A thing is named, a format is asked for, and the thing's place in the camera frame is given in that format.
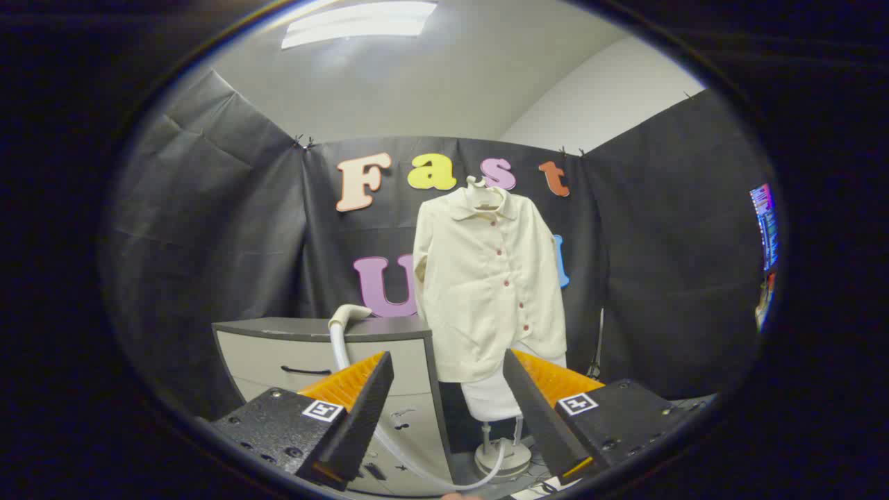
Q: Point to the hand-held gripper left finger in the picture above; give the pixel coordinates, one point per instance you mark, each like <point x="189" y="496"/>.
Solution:
<point x="361" y="417"/>

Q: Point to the white garment steamer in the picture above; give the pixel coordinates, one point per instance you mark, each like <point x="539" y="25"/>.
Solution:
<point x="347" y="314"/>

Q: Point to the computer monitor screen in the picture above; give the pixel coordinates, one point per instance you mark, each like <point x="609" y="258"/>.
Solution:
<point x="764" y="222"/>

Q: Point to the white mannequin torso stand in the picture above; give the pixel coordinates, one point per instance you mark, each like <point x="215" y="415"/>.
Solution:
<point x="493" y="399"/>

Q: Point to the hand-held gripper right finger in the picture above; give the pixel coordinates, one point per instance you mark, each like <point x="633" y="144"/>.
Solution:
<point x="538" y="410"/>

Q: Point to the grey drawer cabinet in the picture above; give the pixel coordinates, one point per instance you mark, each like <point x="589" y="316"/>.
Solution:
<point x="278" y="347"/>

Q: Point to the cream button-up shirt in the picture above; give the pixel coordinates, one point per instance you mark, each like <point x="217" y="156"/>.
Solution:
<point x="479" y="298"/>

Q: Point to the ceiling light panel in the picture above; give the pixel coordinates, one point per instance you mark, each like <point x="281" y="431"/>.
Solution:
<point x="361" y="24"/>

